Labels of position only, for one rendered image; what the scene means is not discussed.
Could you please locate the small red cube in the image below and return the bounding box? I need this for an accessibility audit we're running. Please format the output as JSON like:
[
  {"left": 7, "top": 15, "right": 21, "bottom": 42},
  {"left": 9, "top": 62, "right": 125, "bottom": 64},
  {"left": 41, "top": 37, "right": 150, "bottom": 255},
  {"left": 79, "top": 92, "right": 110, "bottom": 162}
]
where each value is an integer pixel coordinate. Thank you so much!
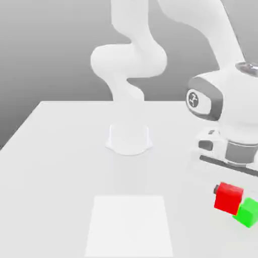
[{"left": 213, "top": 181, "right": 244, "bottom": 216}]

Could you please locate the small green cube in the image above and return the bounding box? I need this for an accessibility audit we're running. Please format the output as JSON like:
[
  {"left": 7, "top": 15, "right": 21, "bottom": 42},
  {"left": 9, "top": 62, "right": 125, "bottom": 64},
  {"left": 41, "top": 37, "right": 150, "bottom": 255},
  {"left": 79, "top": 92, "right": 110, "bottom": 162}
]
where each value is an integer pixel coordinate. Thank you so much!
[{"left": 232, "top": 197, "right": 258, "bottom": 229}]

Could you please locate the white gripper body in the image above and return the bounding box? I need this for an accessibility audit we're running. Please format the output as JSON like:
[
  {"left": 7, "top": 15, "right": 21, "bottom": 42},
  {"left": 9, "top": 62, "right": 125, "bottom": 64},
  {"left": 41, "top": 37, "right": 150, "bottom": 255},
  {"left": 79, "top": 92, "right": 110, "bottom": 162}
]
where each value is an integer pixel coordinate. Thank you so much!
[{"left": 192, "top": 153, "right": 258, "bottom": 191}]

